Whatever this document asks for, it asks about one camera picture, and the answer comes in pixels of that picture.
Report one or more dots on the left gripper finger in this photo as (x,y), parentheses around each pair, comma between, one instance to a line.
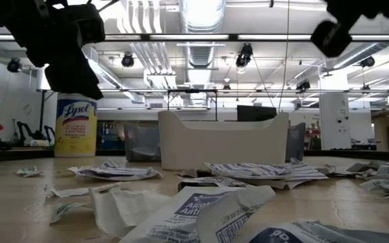
(73,81)

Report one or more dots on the black ceiling lamp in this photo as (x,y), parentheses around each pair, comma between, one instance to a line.
(367,61)
(13,65)
(127,60)
(302,85)

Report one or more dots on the yellow Lysol wipes canister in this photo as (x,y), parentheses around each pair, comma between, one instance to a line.
(76,135)

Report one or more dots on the black rig beam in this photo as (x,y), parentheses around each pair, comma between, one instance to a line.
(140,37)

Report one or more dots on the grey translucent plastic bin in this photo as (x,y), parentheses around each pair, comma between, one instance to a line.
(296,141)
(140,141)

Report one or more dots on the white square column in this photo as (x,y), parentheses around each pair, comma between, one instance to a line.
(334,135)

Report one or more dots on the green print white packet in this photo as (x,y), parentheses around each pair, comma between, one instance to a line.
(29,171)
(64,209)

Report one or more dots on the blue striped white packet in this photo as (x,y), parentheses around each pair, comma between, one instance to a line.
(120,172)
(265,170)

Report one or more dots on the black monitor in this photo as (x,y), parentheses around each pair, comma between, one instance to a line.
(255,114)

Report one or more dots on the white plastic bin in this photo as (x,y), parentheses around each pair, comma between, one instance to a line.
(221,148)

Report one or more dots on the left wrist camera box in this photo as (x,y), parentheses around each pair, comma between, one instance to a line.
(86,23)

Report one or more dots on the black hanging rig camera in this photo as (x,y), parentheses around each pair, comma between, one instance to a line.
(245,54)

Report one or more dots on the black background metal frame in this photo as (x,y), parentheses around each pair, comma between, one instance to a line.
(192,90)

